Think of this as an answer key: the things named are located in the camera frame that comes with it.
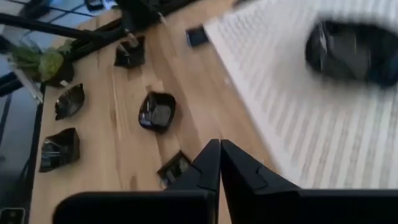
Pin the black rounded box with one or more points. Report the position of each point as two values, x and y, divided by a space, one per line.
12 216

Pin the black aluminium rail frame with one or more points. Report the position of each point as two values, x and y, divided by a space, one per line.
46 28

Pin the white perforated metal shelf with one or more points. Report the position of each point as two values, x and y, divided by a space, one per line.
311 140

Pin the black oval mini plate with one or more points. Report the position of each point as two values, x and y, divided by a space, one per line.
70 102

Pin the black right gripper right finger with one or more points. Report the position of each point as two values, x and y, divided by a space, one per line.
264 202

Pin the green succulent potted plant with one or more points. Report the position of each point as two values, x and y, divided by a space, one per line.
46 63

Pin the black wavy square mini plate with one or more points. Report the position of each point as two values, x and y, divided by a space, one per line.
130 54
59 151

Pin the black aluminium table beam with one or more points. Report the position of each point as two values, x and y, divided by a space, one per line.
36 140

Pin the black rounded square mini plate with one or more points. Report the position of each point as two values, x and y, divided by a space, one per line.
157 112

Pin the black wavy-rim mini plate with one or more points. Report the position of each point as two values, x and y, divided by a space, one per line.
348 53

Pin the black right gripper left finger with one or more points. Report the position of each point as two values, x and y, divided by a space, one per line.
186 205

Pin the black small square mini plate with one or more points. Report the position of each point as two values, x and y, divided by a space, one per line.
196 36
172 169

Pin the silver metal bar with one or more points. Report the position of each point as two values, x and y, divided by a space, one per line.
28 84

